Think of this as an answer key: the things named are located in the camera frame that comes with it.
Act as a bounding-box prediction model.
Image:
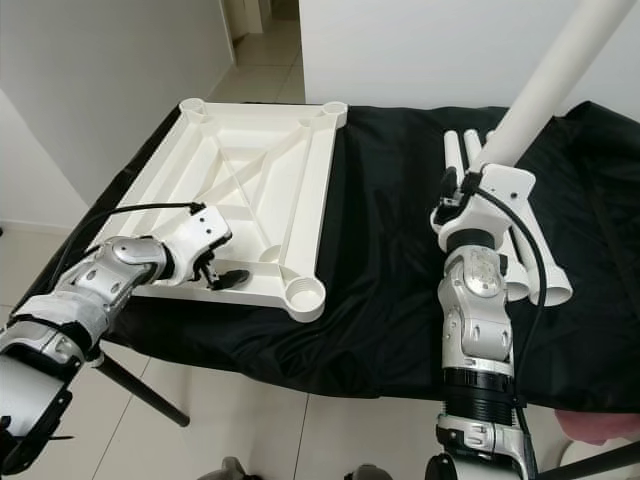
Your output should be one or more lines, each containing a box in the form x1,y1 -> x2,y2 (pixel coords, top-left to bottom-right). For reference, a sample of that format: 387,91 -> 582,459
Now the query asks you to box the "white plastic table top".
88,98 -> 349,323

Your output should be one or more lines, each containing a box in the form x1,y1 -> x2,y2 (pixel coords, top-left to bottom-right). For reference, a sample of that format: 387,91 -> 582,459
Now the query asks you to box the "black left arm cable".
10,200 -> 206,321

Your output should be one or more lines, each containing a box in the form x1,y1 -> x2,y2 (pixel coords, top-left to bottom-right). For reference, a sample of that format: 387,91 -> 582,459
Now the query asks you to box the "grey robot left foot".
210,457 -> 251,480

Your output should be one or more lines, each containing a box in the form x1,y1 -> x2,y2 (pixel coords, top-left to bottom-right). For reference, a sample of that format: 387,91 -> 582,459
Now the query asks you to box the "pink cushion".
555,410 -> 640,446

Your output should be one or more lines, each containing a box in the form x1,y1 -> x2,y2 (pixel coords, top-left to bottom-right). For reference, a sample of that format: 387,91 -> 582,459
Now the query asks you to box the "grey robot foot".
210,457 -> 251,480
345,463 -> 391,480

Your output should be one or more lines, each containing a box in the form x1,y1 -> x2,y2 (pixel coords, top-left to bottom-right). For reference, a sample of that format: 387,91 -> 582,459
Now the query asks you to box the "white door frame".
228,0 -> 273,41

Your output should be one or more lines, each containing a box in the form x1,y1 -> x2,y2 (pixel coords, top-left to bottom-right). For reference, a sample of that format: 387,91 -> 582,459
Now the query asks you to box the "black cloth table cover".
15,100 -> 640,413

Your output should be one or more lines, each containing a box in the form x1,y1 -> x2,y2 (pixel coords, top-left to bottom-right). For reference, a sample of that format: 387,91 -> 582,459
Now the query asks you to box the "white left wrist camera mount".
155,205 -> 231,286

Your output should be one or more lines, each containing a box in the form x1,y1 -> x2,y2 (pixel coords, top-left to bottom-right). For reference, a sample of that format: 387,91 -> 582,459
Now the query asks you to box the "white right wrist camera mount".
430,163 -> 536,251

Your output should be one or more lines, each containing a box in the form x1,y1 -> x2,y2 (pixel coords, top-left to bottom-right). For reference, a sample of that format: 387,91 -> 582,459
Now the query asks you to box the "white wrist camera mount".
155,205 -> 231,286
430,163 -> 536,251

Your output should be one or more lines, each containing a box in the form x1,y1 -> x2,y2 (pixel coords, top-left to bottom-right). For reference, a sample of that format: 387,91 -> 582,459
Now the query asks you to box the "grey robot right foot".
345,463 -> 391,480

